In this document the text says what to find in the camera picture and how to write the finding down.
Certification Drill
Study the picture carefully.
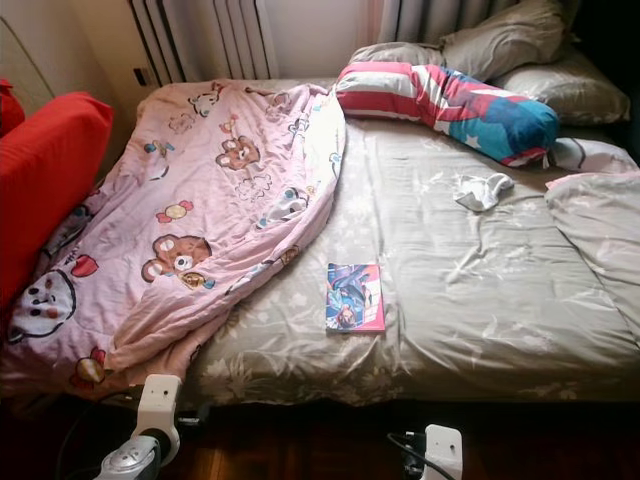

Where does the pink bear print quilt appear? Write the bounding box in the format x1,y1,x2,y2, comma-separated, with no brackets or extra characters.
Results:
0,80,349,406

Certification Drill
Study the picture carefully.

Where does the white sock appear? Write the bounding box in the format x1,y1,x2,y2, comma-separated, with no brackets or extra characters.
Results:
455,173,516,213

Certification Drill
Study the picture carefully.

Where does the anime cover book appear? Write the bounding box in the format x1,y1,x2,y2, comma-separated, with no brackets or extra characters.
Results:
325,262,387,335

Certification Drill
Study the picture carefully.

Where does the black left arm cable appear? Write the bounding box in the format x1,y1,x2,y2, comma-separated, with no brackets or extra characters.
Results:
60,390,146,480

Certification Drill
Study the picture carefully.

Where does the grey striped curtain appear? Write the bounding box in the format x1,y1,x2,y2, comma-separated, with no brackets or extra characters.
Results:
128,0,276,83
378,0,491,46

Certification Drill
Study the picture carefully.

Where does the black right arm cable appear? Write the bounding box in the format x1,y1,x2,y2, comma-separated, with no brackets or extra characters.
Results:
388,432,456,480

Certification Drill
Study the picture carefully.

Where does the beige floral bedsheet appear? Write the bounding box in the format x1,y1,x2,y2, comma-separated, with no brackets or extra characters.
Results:
190,78,640,406

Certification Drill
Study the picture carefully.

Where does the white patterned pillow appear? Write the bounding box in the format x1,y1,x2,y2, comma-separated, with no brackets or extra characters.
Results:
548,136,639,176

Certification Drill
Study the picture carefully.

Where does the beige floral duvet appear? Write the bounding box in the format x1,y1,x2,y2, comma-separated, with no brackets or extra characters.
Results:
545,170,640,341

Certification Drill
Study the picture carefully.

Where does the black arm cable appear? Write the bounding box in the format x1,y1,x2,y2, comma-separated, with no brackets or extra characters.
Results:
388,432,456,480
60,390,146,480

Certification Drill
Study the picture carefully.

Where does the striped blue star bolster pillow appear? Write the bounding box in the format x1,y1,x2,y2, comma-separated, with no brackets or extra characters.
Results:
335,62,561,168

